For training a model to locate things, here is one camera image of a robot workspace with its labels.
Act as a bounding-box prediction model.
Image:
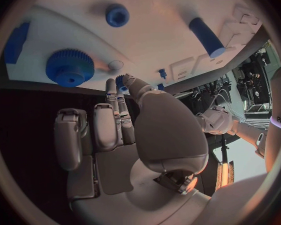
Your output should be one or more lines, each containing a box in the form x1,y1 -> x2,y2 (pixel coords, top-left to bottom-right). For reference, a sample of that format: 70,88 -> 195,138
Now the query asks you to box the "glowing light bar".
214,160 -> 236,192

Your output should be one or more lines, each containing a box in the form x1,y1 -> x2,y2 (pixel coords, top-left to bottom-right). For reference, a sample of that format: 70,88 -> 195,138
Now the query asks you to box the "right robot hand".
53,73 -> 213,225

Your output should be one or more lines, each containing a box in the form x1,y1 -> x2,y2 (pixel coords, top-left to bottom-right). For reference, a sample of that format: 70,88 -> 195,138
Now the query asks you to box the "small blue gear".
114,74 -> 130,94

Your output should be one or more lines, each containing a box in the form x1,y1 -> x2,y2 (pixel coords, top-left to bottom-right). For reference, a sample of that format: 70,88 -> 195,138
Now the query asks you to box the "white cable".
213,88 -> 251,121

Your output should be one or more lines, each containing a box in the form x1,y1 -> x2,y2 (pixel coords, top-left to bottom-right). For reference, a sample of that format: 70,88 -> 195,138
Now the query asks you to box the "white task board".
4,0 -> 265,96

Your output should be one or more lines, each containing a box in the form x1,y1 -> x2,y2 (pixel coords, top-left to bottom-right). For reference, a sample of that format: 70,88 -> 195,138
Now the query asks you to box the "blue block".
3,21 -> 32,65

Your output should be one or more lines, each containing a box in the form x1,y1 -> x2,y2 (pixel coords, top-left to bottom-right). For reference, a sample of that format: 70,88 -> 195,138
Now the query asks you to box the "black light stand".
219,134 -> 230,162

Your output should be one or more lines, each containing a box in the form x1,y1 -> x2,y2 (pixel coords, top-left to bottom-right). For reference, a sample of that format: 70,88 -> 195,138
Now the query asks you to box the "blue long cylinder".
188,17 -> 227,59

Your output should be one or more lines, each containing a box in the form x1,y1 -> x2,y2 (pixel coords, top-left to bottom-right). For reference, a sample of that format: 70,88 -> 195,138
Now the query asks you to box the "blue short cylinder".
104,3 -> 131,28

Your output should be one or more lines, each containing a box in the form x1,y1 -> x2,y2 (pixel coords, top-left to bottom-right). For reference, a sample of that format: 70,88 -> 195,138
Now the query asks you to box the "large blue gear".
44,48 -> 96,88

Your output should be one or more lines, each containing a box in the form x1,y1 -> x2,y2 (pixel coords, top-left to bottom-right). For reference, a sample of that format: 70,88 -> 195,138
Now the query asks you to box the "cluttered workshop desk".
231,41 -> 274,119

